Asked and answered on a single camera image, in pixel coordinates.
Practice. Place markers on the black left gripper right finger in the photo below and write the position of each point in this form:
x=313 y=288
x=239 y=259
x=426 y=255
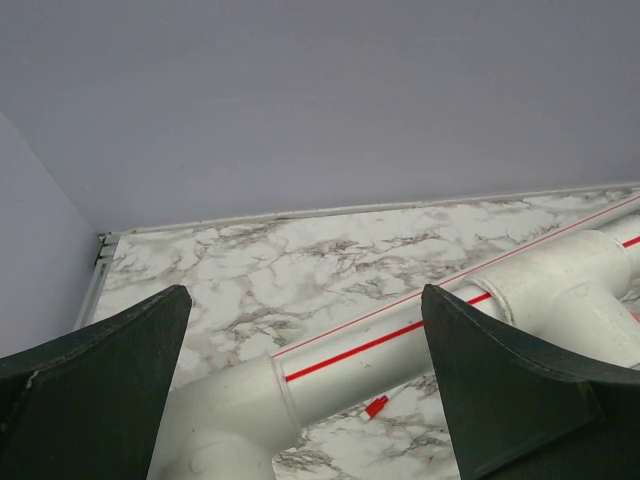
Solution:
x=518 y=407

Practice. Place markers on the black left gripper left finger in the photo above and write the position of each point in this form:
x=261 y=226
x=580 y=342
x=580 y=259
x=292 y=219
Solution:
x=88 y=405

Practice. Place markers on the red capped white marker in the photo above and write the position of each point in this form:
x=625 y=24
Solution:
x=375 y=406

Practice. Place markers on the white pipe frame with tees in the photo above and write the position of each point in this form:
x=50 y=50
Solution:
x=564 y=288

